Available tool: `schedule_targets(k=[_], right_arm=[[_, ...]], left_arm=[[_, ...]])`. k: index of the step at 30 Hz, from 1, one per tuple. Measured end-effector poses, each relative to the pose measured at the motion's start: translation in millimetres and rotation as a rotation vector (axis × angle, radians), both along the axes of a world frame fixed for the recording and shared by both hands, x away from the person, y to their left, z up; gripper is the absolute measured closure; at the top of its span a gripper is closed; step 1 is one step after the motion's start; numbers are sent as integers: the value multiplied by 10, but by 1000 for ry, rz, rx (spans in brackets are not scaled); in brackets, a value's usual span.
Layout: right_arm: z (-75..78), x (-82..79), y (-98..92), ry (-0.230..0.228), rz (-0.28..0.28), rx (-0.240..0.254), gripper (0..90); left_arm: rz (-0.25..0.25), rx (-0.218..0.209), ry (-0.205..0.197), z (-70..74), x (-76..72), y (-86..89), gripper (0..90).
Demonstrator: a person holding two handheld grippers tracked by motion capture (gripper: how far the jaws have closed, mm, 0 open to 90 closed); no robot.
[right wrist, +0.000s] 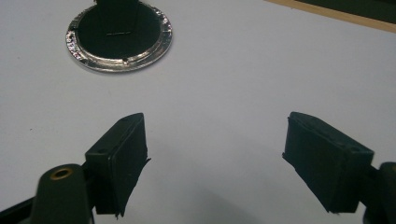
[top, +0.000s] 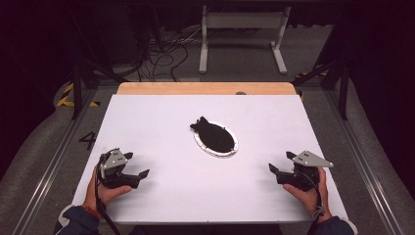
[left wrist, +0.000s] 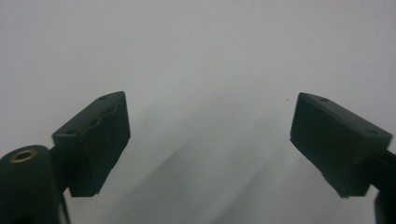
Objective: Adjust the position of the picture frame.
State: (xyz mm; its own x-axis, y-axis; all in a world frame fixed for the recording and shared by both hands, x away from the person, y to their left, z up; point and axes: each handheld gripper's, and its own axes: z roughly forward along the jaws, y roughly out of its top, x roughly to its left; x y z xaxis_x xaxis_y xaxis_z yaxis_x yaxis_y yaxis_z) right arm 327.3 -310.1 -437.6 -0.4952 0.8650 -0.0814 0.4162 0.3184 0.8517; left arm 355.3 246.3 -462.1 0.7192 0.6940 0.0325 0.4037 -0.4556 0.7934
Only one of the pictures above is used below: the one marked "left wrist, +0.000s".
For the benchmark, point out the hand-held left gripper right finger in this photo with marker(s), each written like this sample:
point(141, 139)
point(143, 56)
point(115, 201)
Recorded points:
point(336, 146)

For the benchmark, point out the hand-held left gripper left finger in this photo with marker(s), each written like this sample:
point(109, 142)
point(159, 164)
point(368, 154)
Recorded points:
point(93, 146)

